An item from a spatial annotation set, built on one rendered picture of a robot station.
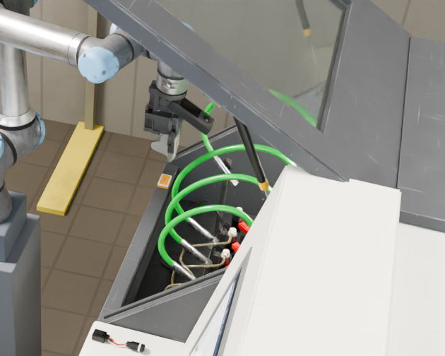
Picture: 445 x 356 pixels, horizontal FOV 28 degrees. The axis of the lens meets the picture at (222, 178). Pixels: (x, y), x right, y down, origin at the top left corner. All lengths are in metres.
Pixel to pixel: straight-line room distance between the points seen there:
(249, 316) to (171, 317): 0.67
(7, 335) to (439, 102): 1.39
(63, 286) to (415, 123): 1.92
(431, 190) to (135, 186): 2.36
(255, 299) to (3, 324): 1.34
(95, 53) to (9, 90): 0.50
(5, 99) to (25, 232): 0.42
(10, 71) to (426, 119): 1.04
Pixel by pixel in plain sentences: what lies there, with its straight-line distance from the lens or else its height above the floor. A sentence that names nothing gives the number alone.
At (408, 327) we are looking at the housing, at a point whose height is 1.47.
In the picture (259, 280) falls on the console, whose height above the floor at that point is 1.55.
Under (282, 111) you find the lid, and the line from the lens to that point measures 1.66.
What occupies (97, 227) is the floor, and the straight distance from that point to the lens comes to 3.77.
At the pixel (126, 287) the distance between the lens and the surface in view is 2.22.
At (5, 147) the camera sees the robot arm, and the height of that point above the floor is 1.10.
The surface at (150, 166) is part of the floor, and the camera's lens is 4.09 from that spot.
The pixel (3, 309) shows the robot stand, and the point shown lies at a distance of 2.58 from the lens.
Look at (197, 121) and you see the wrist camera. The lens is 2.05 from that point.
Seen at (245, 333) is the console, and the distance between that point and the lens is 1.35.
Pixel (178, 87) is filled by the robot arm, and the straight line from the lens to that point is 2.01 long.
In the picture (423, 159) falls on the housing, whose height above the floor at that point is 1.50.
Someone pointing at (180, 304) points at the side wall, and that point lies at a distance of 1.99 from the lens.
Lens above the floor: 2.56
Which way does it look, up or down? 39 degrees down
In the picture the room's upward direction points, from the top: 9 degrees clockwise
